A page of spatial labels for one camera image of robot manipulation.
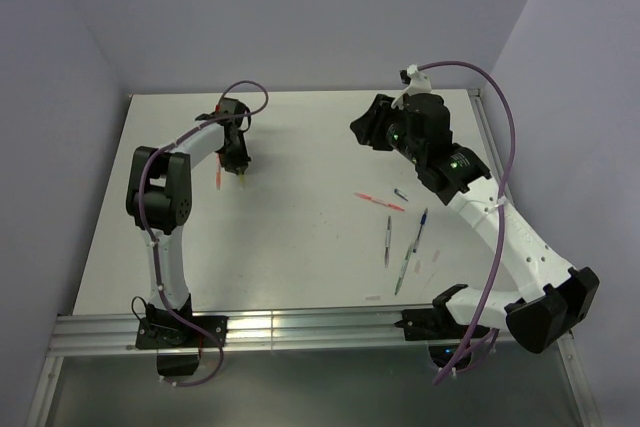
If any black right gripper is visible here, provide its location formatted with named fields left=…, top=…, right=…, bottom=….
left=349, top=93, right=425, bottom=164

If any orange highlighter pen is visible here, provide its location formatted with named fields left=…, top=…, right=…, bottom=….
left=215, top=154, right=222, bottom=191

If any pink highlighter pen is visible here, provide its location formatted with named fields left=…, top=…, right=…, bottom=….
left=354, top=192, right=405, bottom=212

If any purple highlighter pen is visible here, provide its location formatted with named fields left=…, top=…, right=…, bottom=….
left=384, top=215, right=392, bottom=268

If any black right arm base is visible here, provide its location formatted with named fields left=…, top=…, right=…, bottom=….
left=394, top=307, right=467, bottom=368

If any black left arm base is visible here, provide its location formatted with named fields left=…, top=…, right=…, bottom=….
left=135, top=315, right=229, bottom=380

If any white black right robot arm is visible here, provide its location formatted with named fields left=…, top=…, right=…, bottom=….
left=350, top=93, right=600, bottom=354

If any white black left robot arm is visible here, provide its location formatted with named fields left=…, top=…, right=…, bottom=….
left=125, top=97, right=251, bottom=346

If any blue pen cap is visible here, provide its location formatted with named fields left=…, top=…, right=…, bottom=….
left=393, top=188, right=409, bottom=202

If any blue ballpoint pen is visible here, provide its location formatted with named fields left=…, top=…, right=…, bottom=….
left=412, top=208, right=429, bottom=253

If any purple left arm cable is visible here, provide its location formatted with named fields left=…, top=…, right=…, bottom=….
left=138, top=80, right=271, bottom=388

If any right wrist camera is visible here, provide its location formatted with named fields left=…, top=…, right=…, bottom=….
left=391, top=64, right=432, bottom=110

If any aluminium front rail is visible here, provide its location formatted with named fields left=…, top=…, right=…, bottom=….
left=46, top=305, right=452, bottom=357

